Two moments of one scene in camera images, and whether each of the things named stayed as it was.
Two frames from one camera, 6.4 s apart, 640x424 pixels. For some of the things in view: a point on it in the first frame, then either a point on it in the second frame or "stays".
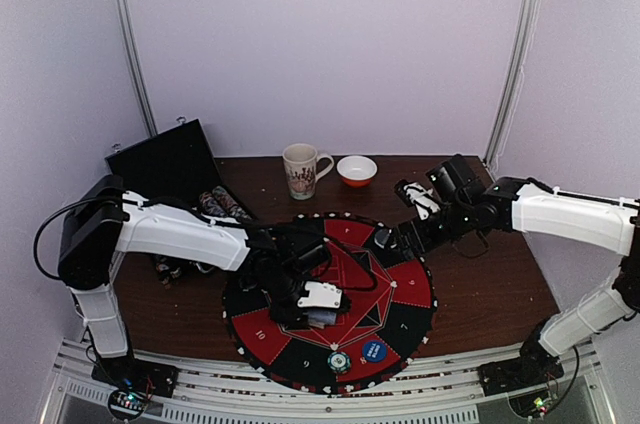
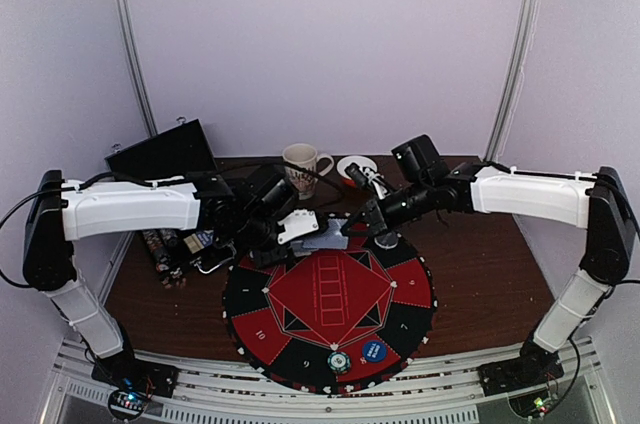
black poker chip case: x=178 y=164 stays
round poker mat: x=391 y=315 stays
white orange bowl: x=356 y=171 stays
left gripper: x=297 y=318 → x=266 y=259
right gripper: x=404 y=235 → x=370 y=215
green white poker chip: x=338 y=362 stays
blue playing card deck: x=318 y=319 → x=332 y=238
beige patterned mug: x=304 y=166 stays
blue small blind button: x=374 y=350 stays
